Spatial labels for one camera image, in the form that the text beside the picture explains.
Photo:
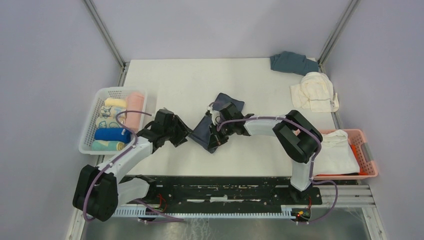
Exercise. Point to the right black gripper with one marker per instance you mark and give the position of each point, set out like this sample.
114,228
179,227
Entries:
215,139

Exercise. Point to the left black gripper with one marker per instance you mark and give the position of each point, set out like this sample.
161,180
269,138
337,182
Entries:
183,130

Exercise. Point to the dark blue towel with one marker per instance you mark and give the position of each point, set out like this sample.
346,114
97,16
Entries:
201,133

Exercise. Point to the pink towel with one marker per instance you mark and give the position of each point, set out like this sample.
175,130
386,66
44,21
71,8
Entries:
135,103

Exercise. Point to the white plastic basket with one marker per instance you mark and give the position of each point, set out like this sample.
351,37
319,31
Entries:
90,127

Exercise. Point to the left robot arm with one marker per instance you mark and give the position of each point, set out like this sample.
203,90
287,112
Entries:
101,189

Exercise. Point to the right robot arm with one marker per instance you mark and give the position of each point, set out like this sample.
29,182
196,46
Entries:
298,137

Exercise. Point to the blue rolled towel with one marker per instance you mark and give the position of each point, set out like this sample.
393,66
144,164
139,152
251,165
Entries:
113,134

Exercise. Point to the patterned rolled towel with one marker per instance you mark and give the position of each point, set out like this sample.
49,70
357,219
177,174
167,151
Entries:
108,122
111,111

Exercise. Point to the teal blue towel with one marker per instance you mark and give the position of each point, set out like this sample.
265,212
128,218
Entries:
293,63

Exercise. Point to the cream white towel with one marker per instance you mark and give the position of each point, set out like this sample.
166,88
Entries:
316,93

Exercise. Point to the white towel in basket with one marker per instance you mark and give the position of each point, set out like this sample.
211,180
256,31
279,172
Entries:
335,156

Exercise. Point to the orange item in basket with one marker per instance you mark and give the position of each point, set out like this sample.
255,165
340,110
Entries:
354,151

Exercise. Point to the pink plastic basket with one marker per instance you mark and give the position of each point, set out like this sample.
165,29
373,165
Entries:
355,137

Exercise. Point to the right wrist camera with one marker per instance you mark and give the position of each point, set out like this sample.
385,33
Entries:
213,114

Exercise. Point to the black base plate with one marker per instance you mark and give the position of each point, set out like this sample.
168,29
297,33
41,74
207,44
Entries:
241,195

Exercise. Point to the white cable duct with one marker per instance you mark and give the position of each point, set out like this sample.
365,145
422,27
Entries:
142,212

